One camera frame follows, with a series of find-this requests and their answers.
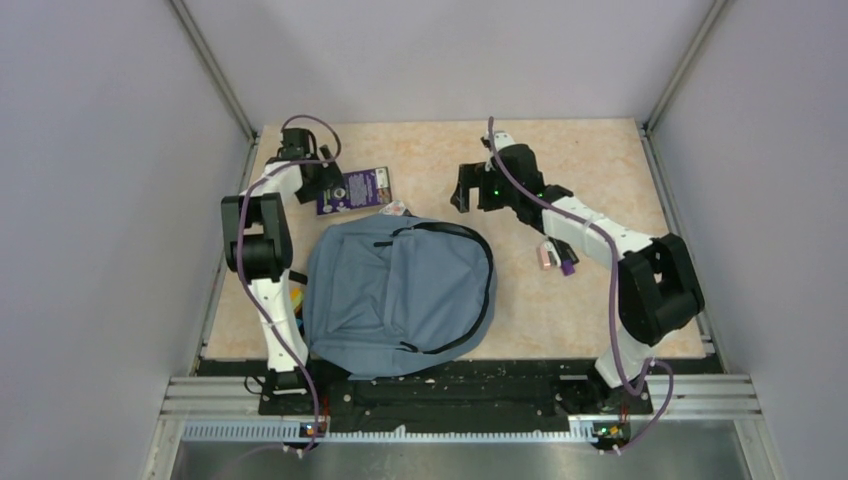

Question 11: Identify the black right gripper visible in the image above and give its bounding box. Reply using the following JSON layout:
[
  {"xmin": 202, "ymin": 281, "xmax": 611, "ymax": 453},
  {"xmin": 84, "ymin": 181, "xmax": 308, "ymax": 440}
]
[{"xmin": 452, "ymin": 162, "xmax": 520, "ymax": 214}]

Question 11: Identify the purple cover book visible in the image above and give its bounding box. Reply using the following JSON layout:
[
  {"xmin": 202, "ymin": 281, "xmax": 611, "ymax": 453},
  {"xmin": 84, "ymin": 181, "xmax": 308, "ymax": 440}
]
[{"xmin": 316, "ymin": 166, "xmax": 393, "ymax": 216}]

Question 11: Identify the blue grey backpack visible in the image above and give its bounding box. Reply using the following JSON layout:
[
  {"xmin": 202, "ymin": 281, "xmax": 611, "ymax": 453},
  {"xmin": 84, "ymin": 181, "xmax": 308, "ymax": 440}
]
[{"xmin": 303, "ymin": 214, "xmax": 498, "ymax": 379}]

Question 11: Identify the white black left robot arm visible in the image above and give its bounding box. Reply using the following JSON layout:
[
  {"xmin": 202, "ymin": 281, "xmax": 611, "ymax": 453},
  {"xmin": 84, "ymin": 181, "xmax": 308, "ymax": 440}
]
[{"xmin": 220, "ymin": 127, "xmax": 342, "ymax": 414}]

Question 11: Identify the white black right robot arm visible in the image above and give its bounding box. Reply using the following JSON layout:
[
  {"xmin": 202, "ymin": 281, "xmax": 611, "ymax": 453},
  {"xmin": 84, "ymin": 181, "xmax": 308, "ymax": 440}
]
[{"xmin": 450, "ymin": 139, "xmax": 705, "ymax": 412}]

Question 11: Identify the floral patterned small item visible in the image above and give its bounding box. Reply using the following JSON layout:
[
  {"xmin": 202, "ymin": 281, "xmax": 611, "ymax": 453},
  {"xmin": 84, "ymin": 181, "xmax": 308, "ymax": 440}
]
[{"xmin": 379, "ymin": 200, "xmax": 412, "ymax": 216}]

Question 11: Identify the colourful puzzle cube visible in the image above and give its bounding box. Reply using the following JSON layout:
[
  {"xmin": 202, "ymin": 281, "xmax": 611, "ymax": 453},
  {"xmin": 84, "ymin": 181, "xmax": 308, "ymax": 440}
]
[{"xmin": 289, "ymin": 287, "xmax": 304, "ymax": 332}]

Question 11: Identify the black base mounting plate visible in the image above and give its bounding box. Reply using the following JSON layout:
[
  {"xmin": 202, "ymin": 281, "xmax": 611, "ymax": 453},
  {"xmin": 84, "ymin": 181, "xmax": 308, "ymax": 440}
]
[{"xmin": 195, "ymin": 354, "xmax": 654, "ymax": 435}]

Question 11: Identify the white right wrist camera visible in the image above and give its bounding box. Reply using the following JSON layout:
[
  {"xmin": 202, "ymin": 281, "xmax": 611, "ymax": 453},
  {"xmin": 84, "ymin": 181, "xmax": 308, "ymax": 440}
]
[{"xmin": 481, "ymin": 130, "xmax": 516, "ymax": 152}]

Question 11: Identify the aluminium front rail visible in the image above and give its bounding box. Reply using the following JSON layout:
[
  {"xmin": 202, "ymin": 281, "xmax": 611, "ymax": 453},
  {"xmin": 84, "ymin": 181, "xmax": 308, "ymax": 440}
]
[{"xmin": 159, "ymin": 375, "xmax": 762, "ymax": 445}]

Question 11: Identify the metal frame rail left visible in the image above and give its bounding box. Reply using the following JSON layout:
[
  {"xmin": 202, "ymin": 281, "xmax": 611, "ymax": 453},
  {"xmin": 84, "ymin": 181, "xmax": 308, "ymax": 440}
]
[{"xmin": 140, "ymin": 1, "xmax": 258, "ymax": 479}]

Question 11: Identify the metal frame rail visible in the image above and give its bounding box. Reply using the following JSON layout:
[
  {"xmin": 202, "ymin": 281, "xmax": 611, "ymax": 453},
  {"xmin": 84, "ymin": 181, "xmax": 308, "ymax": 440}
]
[
  {"xmin": 641, "ymin": 1, "xmax": 784, "ymax": 479},
  {"xmin": 140, "ymin": 1, "xmax": 258, "ymax": 479}
]

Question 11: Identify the metal frame rail right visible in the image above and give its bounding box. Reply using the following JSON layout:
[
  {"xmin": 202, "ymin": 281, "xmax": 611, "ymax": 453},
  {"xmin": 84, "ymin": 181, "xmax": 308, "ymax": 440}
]
[{"xmin": 641, "ymin": 1, "xmax": 784, "ymax": 479}]

